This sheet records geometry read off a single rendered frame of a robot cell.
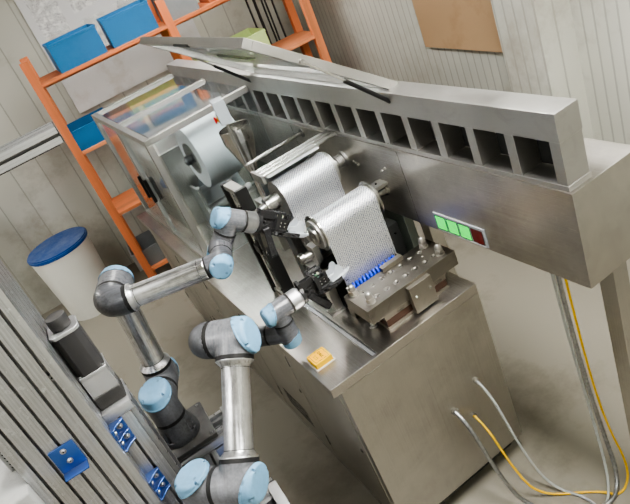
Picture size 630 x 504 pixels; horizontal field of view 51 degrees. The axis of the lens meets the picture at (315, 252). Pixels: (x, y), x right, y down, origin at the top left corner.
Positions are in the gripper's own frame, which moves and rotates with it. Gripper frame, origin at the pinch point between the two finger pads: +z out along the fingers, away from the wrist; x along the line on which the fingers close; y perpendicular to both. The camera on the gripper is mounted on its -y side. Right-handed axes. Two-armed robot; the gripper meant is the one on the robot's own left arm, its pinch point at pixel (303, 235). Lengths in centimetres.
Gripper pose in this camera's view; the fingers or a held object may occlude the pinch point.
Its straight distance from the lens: 235.7
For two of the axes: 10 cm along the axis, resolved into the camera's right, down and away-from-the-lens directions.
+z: 8.5, 1.1, 5.2
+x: -4.8, -2.7, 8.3
